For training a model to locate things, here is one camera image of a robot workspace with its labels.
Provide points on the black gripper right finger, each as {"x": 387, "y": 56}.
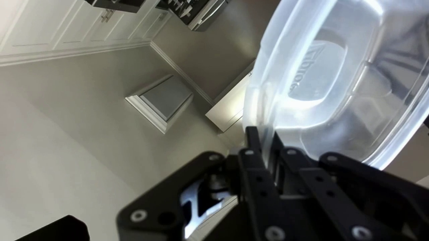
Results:
{"x": 347, "y": 199}

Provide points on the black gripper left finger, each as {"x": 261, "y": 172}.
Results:
{"x": 236, "y": 191}

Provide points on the clear plastic bowl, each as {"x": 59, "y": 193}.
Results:
{"x": 347, "y": 77}

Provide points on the white upper cabinets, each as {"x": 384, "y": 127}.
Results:
{"x": 44, "y": 30}

